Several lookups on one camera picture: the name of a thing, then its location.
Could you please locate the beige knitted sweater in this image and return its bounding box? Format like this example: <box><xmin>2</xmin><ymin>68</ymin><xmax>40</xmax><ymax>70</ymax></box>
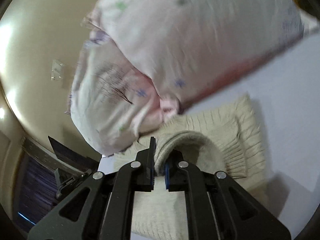
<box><xmin>114</xmin><ymin>95</ymin><xmax>268</xmax><ymax>239</ymax></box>

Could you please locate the pink floral pillow small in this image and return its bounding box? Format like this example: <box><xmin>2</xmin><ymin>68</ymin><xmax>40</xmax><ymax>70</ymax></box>
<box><xmin>69</xmin><ymin>40</ymin><xmax>180</xmax><ymax>155</ymax></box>

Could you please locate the dark window opening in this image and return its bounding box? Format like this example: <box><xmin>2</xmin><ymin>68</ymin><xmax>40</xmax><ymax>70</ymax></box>
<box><xmin>48</xmin><ymin>136</ymin><xmax>99</xmax><ymax>172</ymax></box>

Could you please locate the pink floral pillow large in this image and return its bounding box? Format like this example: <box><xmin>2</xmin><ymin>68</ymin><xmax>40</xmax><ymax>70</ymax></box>
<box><xmin>85</xmin><ymin>0</ymin><xmax>319</xmax><ymax>104</ymax></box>

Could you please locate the white wall switch plate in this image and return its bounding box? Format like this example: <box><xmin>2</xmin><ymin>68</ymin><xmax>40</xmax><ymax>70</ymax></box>
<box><xmin>51</xmin><ymin>60</ymin><xmax>65</xmax><ymax>81</ymax></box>

